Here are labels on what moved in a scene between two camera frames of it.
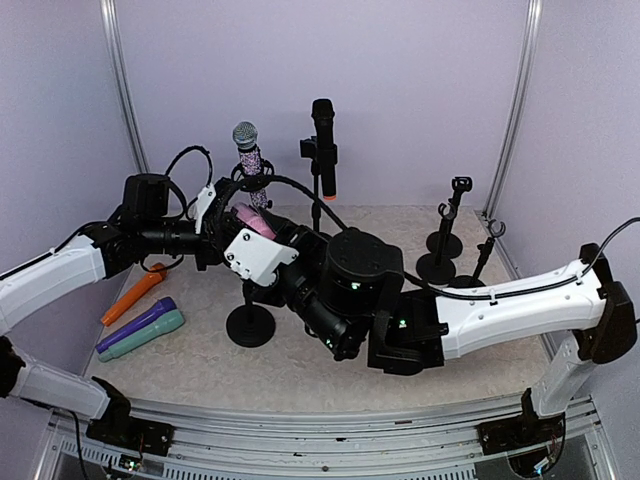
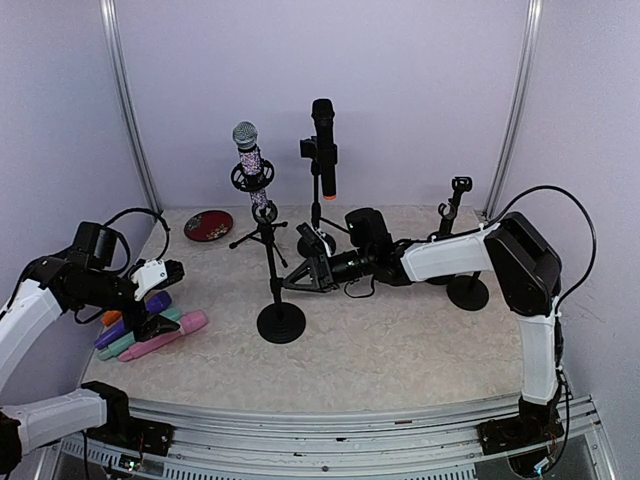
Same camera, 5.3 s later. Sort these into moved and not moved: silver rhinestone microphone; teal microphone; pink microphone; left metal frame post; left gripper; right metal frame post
Moved: left gripper; pink microphone
Not moved: right metal frame post; silver rhinestone microphone; left metal frame post; teal microphone
